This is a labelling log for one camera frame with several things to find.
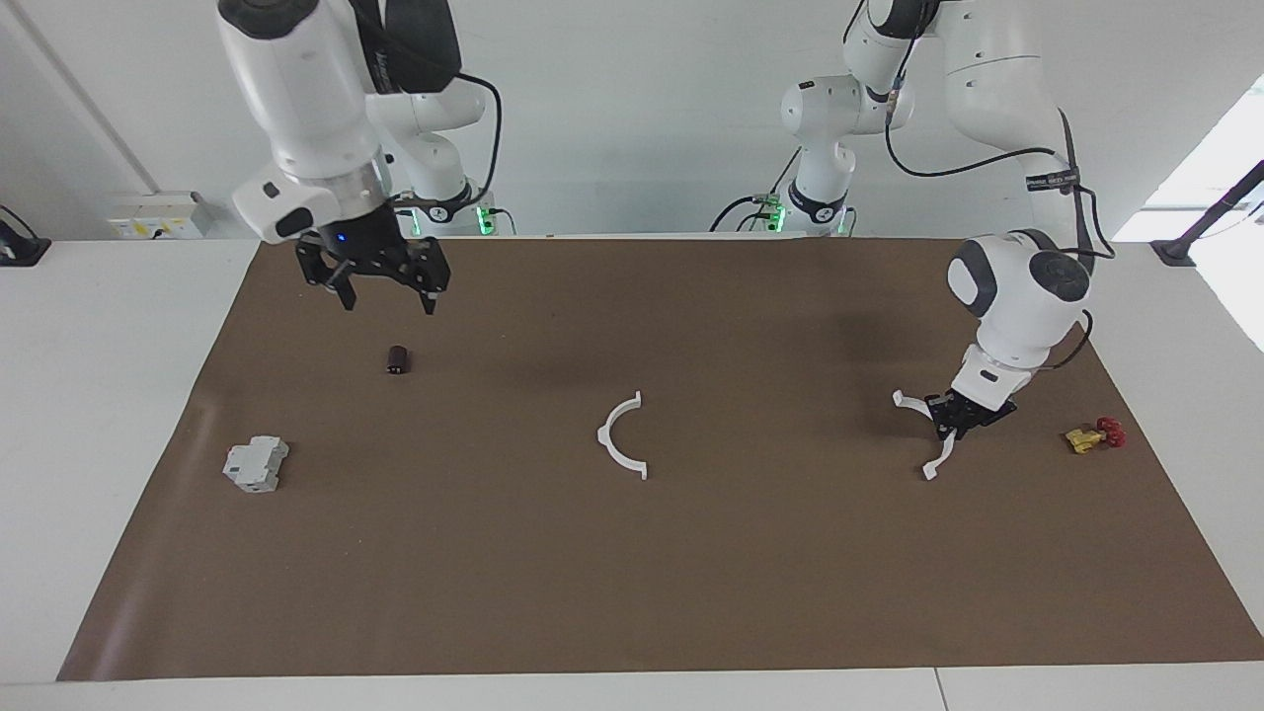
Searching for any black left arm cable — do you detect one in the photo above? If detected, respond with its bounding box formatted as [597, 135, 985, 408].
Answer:
[884, 59, 1119, 374]

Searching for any white half-ring pipe clamp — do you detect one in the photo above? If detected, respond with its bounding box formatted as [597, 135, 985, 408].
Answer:
[892, 390, 959, 482]
[596, 391, 650, 482]

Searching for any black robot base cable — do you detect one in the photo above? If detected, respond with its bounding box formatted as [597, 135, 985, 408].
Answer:
[709, 148, 801, 234]

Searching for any black angled stand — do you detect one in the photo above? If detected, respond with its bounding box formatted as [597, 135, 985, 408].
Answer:
[1150, 158, 1264, 268]

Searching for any brass valve with red handle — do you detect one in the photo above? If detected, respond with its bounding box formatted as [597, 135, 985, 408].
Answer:
[1064, 416, 1127, 455]

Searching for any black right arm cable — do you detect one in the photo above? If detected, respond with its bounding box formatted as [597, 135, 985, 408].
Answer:
[390, 69, 505, 210]

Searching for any white wall socket box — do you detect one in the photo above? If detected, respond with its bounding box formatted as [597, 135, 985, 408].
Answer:
[107, 191, 214, 240]

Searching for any black stand foot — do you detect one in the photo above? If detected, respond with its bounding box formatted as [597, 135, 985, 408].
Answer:
[0, 204, 52, 266]

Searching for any brown table mat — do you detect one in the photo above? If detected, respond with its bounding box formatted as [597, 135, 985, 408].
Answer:
[56, 235, 1264, 682]

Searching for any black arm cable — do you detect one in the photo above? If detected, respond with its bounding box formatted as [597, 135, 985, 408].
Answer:
[884, 59, 1119, 374]
[390, 69, 505, 210]

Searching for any grey circuit breaker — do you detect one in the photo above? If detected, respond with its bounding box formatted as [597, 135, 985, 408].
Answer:
[222, 435, 290, 494]

